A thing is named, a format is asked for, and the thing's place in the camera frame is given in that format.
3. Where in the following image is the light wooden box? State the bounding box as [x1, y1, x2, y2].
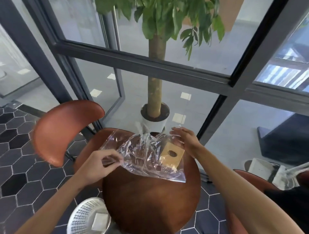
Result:
[159, 142, 185, 168]

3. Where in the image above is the dark grey window frame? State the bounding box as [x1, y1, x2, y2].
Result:
[0, 0, 309, 146]

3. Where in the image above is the white plant pot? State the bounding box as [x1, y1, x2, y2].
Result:
[140, 102, 171, 133]

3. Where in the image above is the person's right forearm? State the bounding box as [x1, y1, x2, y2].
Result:
[193, 144, 304, 234]

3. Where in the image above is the grey glass door frame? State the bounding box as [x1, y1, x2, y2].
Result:
[98, 12, 126, 116]

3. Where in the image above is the brown leather chair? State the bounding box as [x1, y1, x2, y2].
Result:
[226, 168, 309, 234]
[33, 100, 136, 188]

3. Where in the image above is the black garment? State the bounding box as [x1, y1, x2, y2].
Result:
[264, 185, 309, 234]

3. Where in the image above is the clear plastic bag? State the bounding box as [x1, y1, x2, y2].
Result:
[99, 121, 186, 183]

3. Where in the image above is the brown cardboard panel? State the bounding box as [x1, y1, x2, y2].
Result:
[217, 0, 244, 32]

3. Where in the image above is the white metal stand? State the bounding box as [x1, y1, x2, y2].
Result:
[273, 161, 309, 191]

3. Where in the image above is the person's right hand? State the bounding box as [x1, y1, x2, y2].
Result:
[169, 127, 203, 159]

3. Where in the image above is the dark grey plinth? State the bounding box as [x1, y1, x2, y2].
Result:
[257, 113, 309, 167]

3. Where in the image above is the white paper sheet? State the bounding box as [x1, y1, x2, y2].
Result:
[91, 211, 108, 231]

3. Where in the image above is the green potted tree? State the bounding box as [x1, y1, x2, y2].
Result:
[95, 0, 225, 119]

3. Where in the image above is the white perforated plastic basket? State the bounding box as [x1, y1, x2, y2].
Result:
[67, 197, 111, 234]

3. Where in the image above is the white rectangular box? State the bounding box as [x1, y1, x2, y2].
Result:
[248, 158, 273, 180]

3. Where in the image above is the person's left hand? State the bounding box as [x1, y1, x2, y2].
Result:
[77, 149, 124, 186]

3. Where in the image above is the person's left forearm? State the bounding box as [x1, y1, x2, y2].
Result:
[14, 177, 87, 234]

